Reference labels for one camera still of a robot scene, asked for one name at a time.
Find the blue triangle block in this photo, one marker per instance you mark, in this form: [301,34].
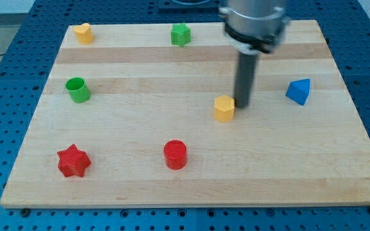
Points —
[299,91]

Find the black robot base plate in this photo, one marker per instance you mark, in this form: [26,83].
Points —
[189,5]

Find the yellow heart block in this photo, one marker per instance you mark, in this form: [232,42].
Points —
[83,33]

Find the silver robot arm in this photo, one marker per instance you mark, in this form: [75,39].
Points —
[254,26]

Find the wooden board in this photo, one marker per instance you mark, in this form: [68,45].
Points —
[146,92]

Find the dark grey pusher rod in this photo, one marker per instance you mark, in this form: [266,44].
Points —
[244,79]

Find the red star block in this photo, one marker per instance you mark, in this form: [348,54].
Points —
[73,162]

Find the red cylinder block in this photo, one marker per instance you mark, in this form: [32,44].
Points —
[175,154]

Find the green cylinder block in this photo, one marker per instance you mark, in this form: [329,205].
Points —
[78,90]

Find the yellow hexagon block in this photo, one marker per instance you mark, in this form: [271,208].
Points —
[224,108]

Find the green star block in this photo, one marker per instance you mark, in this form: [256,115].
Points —
[180,34]

